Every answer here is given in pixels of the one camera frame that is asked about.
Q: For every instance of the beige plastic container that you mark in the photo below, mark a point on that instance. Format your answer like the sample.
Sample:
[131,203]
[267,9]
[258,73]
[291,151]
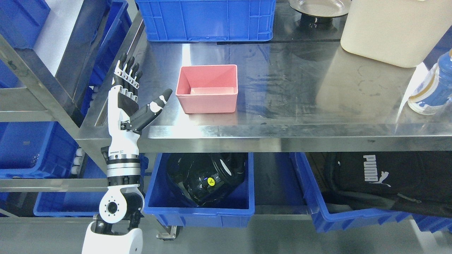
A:
[397,32]

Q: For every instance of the black helmet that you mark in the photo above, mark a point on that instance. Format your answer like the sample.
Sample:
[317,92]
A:
[204,179]

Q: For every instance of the blue white bottle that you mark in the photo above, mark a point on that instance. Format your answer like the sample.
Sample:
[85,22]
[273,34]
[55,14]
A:
[435,90]

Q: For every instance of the steel shelf rack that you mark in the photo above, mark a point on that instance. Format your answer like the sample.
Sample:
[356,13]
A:
[50,49]

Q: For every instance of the metal plate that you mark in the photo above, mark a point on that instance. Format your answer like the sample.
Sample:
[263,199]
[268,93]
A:
[321,8]

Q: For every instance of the black Puma bag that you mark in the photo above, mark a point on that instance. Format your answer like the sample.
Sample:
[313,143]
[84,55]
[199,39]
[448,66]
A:
[417,182]

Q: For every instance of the blue bin left shelf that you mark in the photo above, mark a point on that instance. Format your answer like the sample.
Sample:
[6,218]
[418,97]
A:
[35,150]

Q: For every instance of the blue bin lower left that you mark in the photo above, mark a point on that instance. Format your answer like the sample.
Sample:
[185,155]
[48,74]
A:
[76,204]

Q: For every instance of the blue bin with bag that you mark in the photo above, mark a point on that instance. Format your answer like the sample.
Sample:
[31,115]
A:
[328,214]

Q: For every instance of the pink plastic storage box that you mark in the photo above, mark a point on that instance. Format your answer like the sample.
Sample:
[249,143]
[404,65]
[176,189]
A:
[208,89]

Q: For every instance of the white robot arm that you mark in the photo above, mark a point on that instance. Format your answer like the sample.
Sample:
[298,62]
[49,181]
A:
[115,229]

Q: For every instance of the blue crate on table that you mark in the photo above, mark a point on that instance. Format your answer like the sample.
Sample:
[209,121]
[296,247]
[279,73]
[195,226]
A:
[208,20]

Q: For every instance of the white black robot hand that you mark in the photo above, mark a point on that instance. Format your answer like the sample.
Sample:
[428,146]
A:
[126,119]

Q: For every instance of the blue bin under table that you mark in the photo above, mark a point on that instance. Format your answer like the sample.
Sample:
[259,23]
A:
[236,210]

